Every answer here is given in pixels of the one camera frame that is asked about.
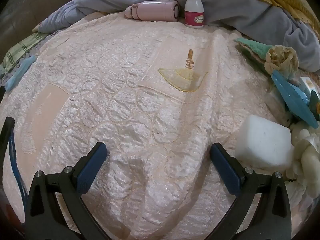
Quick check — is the white foam block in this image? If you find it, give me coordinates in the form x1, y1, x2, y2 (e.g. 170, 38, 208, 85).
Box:
235, 115, 295, 172

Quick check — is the black blue strap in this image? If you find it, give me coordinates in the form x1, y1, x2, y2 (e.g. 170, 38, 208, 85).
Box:
0, 117, 28, 205

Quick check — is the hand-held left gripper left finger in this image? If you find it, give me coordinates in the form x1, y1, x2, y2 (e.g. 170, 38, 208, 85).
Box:
25, 142, 110, 240

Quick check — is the white pill bottle pink label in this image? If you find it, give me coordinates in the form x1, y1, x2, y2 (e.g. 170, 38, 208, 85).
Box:
184, 0, 205, 28

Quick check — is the blue plastic packet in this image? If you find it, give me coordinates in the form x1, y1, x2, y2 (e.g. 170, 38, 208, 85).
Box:
271, 69, 319, 128

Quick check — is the grey blue blanket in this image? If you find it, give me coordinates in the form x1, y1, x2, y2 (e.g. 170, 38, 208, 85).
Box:
37, 0, 320, 75

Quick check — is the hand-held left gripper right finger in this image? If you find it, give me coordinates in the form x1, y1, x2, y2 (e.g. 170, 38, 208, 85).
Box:
209, 142, 292, 240

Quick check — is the pink thermos bottle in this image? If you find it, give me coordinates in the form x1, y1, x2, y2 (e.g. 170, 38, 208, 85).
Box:
125, 1, 180, 22

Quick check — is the green plaid cloth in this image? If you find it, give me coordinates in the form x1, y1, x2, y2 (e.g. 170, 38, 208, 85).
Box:
0, 32, 49, 74

